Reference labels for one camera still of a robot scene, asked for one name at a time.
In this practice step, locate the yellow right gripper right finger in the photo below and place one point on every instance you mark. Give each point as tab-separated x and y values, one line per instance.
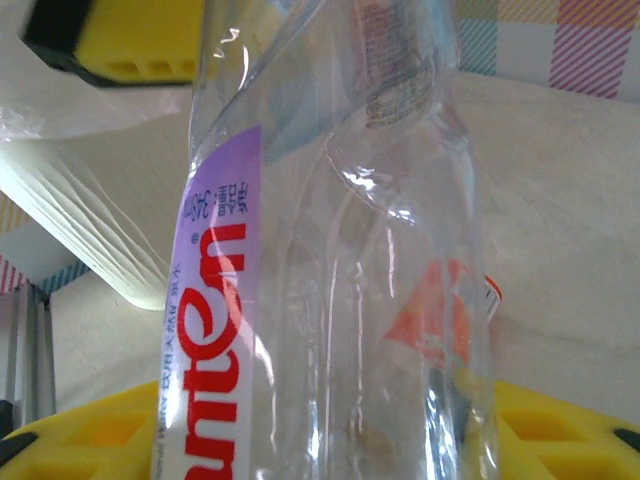
565	450

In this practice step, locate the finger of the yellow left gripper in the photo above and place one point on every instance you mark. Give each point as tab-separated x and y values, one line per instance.
130	40

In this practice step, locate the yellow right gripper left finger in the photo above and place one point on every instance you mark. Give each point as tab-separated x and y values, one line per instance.
75	450

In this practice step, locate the purple label clear bottle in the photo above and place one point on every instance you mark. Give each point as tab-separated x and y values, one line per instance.
325	250

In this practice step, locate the white ribbed plastic bin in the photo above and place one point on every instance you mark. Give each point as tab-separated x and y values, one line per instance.
100	225

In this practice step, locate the orange barcode label bottle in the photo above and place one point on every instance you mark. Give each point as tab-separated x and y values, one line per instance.
492	290

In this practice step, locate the aluminium frame post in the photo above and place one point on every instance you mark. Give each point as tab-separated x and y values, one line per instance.
30	350

